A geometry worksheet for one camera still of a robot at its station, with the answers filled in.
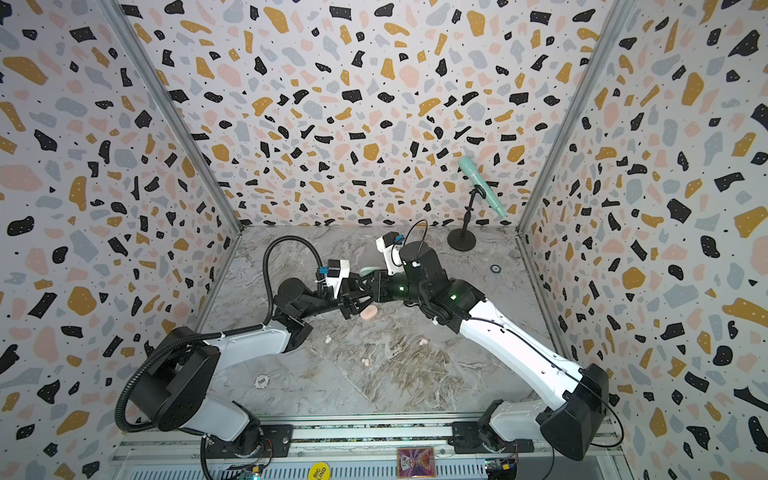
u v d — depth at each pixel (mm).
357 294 672
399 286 592
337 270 635
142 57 751
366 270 685
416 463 701
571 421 377
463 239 1215
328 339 901
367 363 858
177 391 427
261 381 834
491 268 1107
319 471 696
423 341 908
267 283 605
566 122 923
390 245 615
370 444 743
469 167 969
